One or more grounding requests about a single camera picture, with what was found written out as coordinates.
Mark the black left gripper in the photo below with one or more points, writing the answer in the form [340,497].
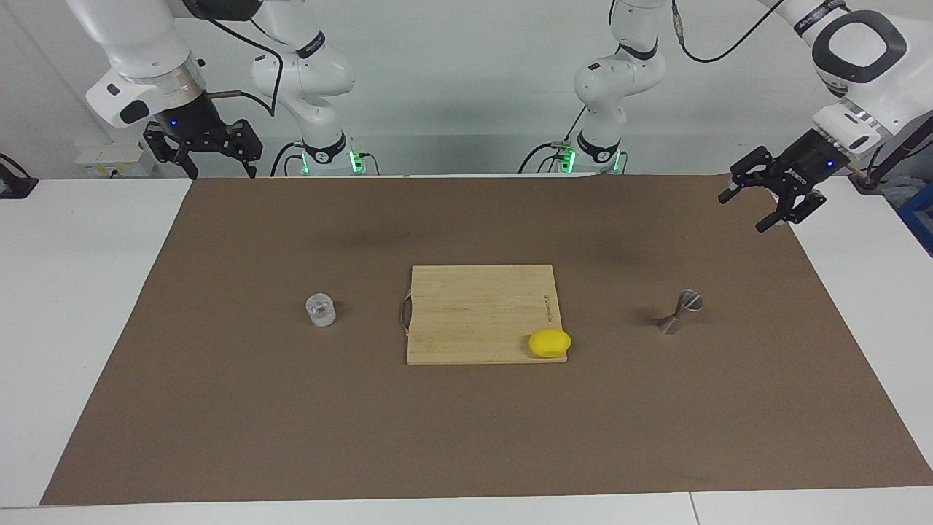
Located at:
[805,164]

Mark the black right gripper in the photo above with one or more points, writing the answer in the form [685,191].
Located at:
[191,120]

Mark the steel double jigger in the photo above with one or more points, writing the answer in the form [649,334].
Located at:
[689,300]

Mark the clear glass cup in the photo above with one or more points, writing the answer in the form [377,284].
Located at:
[320,312]

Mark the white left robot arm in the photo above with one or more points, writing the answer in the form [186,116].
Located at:
[619,73]

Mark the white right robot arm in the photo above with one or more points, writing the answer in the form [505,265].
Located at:
[146,36]

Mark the black angled stand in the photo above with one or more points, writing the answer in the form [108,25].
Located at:
[864,182]

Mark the crumpled clear plastic bag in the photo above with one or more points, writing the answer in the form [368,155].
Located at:
[898,191]

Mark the blue box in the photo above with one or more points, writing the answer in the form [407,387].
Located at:
[920,219]

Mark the yellow lemon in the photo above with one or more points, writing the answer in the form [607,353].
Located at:
[549,343]

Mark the wooden cutting board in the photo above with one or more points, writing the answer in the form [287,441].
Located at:
[474,313]

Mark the brown table mat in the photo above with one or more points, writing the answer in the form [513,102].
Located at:
[466,437]

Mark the white wall socket box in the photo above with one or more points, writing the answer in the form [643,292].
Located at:
[109,154]

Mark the black clamp mount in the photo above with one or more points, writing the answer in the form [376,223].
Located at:
[14,186]

